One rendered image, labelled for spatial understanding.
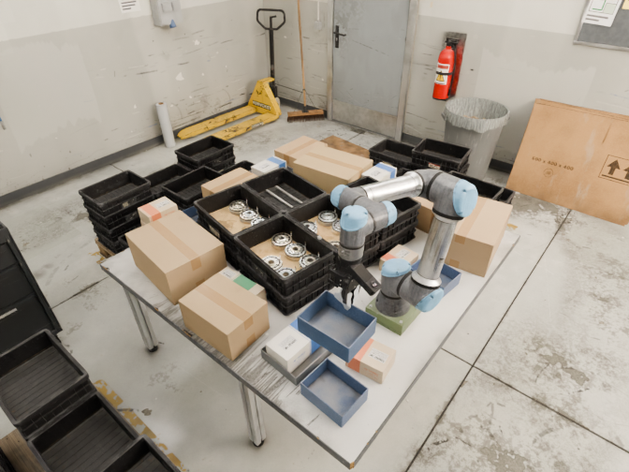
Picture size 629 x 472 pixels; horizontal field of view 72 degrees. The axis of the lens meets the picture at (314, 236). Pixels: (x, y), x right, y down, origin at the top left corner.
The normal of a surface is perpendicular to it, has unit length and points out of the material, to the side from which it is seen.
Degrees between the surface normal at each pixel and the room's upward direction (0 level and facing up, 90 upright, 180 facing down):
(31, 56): 90
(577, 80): 90
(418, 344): 0
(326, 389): 0
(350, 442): 0
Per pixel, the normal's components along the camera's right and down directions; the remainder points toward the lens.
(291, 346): -0.01, -0.80
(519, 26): -0.64, 0.47
